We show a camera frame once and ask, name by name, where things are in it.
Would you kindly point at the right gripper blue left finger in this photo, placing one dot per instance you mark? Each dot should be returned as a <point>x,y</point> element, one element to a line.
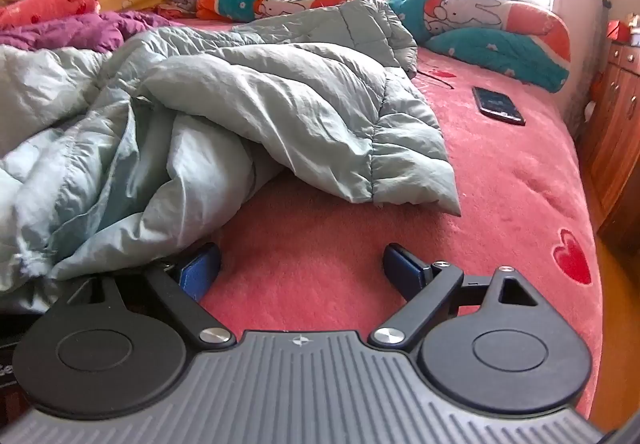
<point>200,271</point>

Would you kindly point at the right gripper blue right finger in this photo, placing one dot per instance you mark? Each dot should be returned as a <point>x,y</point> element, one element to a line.
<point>406,272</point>

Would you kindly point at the light green puffer coat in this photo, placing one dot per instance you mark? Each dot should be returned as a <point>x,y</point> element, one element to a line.
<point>113,160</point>

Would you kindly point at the black smartphone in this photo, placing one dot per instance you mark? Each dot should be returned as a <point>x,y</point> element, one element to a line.
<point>498,106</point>

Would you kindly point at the brown wooden dresser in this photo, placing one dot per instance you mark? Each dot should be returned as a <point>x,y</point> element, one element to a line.
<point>609,151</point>

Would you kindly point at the colourful cartoon rolled quilt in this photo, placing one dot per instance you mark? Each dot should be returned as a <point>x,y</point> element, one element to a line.
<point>513,38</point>

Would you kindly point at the purple puffer jacket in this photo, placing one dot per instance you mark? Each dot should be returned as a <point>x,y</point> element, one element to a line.
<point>100,32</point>

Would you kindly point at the pink red pillow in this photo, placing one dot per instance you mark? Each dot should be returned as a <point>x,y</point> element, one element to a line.
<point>26,12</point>

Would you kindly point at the red box on dresser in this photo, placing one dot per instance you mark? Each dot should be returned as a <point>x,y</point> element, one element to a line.
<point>618,31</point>

